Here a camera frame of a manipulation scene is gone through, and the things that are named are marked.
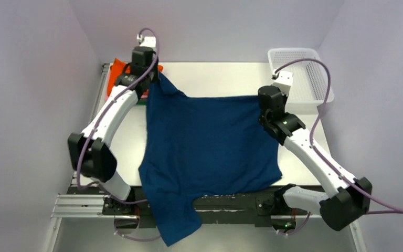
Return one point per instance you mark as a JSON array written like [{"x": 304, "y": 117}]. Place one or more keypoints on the navy blue t-shirt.
[{"x": 197, "y": 147}]

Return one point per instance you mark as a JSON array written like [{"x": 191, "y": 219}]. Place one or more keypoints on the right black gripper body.
[{"x": 265, "y": 118}]

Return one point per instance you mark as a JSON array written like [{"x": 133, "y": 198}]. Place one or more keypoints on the aluminium table frame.
[{"x": 203, "y": 79}]

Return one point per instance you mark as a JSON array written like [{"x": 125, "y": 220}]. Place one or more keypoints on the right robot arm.
[{"x": 344, "y": 198}]

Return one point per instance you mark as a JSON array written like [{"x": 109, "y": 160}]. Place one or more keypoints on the white plastic basket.
[{"x": 310, "y": 79}]

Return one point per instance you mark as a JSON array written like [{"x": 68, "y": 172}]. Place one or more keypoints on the green folded t-shirt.
[{"x": 142, "y": 102}]

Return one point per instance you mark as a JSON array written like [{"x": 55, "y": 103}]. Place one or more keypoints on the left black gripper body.
[{"x": 154, "y": 74}]

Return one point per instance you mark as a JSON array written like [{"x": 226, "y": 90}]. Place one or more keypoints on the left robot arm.
[{"x": 89, "y": 150}]

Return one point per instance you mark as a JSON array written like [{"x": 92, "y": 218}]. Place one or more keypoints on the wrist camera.
[
  {"x": 146, "y": 41},
  {"x": 283, "y": 80}
]

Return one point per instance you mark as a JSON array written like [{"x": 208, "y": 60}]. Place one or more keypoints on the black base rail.
[{"x": 263, "y": 208}]

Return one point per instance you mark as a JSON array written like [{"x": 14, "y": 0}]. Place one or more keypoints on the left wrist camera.
[{"x": 146, "y": 41}]

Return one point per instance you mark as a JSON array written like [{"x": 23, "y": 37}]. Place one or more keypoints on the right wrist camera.
[{"x": 283, "y": 80}]

